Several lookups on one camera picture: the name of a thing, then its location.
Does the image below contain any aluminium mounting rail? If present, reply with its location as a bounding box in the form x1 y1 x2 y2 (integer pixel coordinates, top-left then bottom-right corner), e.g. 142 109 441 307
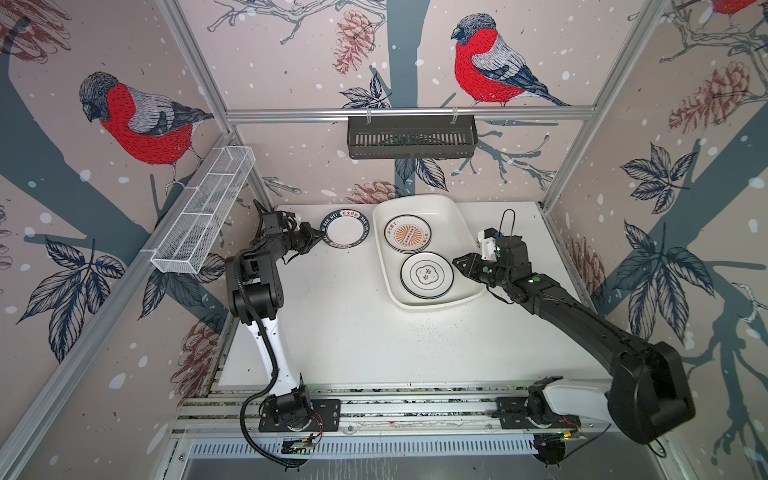
170 386 670 436

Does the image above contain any black wire shelf basket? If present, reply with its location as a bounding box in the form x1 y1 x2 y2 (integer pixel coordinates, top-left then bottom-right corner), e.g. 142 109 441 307
347 115 478 160

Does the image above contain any horizontal aluminium frame bar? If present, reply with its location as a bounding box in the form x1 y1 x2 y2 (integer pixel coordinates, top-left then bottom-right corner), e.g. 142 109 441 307
225 106 597 125

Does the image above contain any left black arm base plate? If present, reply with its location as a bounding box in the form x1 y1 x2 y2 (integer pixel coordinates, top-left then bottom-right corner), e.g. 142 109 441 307
258 399 341 434

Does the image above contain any green ring plate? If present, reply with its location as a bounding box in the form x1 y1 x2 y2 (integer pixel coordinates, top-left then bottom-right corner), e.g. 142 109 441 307
320 209 370 250

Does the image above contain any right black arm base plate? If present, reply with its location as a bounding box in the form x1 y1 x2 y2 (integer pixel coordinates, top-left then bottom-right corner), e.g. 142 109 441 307
491 396 581 430

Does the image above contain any white plastic bin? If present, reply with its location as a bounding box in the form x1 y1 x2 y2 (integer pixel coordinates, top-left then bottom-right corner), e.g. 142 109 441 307
372 194 482 311

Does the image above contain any white plate black cloud emblem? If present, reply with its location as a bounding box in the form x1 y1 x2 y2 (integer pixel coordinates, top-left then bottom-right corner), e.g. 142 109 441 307
400 251 454 300

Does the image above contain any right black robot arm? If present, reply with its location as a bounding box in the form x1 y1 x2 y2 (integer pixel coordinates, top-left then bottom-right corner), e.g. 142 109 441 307
452 229 696 444

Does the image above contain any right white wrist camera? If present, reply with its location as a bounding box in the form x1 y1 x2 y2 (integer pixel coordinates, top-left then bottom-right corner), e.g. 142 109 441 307
477 228 499 261

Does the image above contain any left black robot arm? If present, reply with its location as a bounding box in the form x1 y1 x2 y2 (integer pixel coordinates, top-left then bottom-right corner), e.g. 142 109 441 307
225 201 323 426

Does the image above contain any orange sunburst plate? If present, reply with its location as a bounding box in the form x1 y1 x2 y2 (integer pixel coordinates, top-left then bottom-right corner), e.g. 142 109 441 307
384 214 432 254

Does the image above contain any white mesh wall basket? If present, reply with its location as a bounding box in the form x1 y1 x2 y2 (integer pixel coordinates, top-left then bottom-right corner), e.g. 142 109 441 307
151 146 255 274

